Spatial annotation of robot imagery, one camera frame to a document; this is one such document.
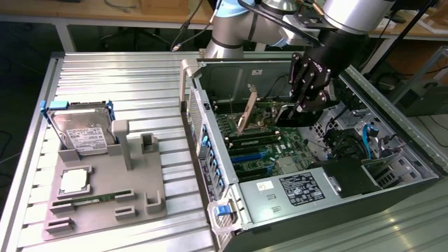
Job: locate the long wooden desk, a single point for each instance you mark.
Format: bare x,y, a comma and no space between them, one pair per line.
35,9

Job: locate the silver CPU chip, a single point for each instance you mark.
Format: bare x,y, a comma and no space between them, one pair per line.
73,181

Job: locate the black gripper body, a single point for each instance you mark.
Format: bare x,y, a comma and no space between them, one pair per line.
343,50

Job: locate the dark grey computer tower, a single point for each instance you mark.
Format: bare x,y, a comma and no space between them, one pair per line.
427,102

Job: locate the white case label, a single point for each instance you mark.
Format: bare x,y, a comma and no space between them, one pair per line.
257,72

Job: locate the metal drive bay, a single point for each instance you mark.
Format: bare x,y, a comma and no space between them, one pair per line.
388,173

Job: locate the black tripod base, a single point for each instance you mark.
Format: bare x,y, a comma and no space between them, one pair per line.
135,31

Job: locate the black plastic shroud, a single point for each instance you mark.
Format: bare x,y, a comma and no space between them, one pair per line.
349,178

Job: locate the graphics card with black cooler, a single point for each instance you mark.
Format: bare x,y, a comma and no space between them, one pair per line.
300,119

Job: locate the blue latch button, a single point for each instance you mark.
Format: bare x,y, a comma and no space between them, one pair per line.
221,211

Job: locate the blue slot retainer clip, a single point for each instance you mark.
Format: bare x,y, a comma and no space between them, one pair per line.
215,165
211,155
219,175
221,187
203,130
207,143

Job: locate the black monitor stand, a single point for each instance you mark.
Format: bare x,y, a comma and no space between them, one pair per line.
400,19

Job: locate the grey power supply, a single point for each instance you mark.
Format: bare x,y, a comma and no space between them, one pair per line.
272,199

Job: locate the black expansion slot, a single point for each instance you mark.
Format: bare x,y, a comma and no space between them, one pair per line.
249,151
252,173

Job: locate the blue expansion slot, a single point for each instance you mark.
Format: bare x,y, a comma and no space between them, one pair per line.
248,157

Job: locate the open black PC case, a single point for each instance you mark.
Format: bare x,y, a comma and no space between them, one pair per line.
349,218

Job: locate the black tripod pole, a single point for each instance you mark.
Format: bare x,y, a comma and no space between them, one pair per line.
403,31

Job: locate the hard disk drive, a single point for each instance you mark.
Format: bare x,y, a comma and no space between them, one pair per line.
57,105

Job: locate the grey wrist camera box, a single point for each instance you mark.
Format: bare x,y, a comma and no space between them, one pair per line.
297,34

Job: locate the green motherboard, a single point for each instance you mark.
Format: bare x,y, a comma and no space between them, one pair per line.
297,147

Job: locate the grey parts rack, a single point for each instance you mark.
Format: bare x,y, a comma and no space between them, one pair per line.
97,178

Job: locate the aluminium profile frame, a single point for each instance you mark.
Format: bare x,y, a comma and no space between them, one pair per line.
443,51

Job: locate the socket locking lever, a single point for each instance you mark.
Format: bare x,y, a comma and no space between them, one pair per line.
231,105

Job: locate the CPU socket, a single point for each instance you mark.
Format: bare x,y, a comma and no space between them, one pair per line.
259,128

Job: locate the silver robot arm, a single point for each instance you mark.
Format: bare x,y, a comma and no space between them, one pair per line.
231,29

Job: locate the silver chipset heatsink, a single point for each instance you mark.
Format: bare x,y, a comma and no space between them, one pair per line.
291,165

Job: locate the silver hard disk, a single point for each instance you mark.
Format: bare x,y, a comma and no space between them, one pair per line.
84,131

